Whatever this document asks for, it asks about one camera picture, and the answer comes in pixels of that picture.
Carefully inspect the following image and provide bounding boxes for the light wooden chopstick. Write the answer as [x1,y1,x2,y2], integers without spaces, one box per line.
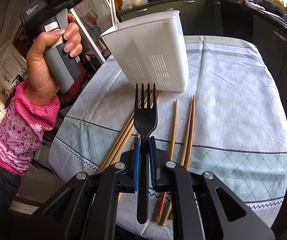
[97,89,162,173]
[97,89,157,173]
[97,89,152,173]

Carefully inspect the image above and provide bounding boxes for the reddish brown chopstick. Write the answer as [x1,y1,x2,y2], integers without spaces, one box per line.
[167,94,196,224]
[158,100,194,227]

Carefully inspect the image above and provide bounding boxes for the brown wooden chopstick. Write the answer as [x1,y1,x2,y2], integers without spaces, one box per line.
[155,100,178,223]

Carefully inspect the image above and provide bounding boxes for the black plastic fork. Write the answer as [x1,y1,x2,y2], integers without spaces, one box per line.
[134,85,158,224]

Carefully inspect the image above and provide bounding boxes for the green kitchen cabinets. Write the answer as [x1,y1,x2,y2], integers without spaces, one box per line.
[117,0,287,230]

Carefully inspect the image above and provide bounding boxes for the left hand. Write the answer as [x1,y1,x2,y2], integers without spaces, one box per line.
[24,13,83,106]

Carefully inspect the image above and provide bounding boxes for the glass sliding door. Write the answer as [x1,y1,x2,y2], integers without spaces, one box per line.
[69,0,118,65]

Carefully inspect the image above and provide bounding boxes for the pink floral left sleeve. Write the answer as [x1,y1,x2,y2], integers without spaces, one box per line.
[0,80,60,175]

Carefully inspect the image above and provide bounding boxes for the patterned grey tablecloth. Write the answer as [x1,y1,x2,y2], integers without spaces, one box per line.
[49,36,287,226]

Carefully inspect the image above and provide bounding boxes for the white plastic utensil holder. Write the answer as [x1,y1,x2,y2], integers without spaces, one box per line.
[101,10,189,93]

